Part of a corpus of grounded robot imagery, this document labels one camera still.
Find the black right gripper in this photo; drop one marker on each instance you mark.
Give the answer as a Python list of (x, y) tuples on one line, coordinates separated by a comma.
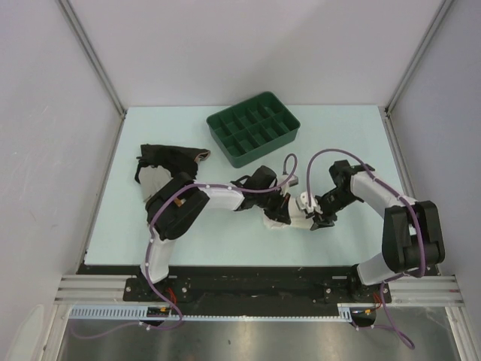
[(325, 219)]

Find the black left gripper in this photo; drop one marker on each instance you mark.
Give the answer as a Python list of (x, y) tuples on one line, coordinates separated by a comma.
[(279, 211)]

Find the white underwear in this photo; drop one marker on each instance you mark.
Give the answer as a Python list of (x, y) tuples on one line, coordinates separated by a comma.
[(299, 219)]

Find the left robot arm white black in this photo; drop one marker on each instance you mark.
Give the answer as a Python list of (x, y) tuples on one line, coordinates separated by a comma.
[(173, 206)]

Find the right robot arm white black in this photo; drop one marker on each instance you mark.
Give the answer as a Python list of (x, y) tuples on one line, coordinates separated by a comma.
[(412, 238)]

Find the black underwear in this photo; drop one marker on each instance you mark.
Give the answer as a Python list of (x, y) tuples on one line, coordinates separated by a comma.
[(174, 159)]

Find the grey underwear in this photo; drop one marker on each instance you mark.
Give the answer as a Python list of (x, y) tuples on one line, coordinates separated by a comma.
[(152, 179)]

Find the green compartment tray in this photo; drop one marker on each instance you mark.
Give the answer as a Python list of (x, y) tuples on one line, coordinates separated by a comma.
[(253, 128)]

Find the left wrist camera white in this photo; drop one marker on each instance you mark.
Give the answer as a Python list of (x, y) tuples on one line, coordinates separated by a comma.
[(287, 181)]

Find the front aluminium rail right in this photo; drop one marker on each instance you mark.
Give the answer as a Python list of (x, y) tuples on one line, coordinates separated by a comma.
[(429, 291)]

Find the aluminium rail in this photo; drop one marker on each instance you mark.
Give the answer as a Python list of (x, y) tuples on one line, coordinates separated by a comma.
[(91, 289), (429, 291)]

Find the right aluminium corner post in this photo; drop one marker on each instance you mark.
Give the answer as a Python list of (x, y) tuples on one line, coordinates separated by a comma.
[(436, 22)]

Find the aluminium corner post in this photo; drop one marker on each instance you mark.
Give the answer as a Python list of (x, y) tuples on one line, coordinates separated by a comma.
[(436, 22), (79, 32)]

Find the front aluminium rail left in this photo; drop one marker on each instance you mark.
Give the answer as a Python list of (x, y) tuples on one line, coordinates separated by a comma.
[(91, 289)]

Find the left aluminium corner post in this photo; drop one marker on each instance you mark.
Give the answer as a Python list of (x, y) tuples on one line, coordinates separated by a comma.
[(79, 32)]

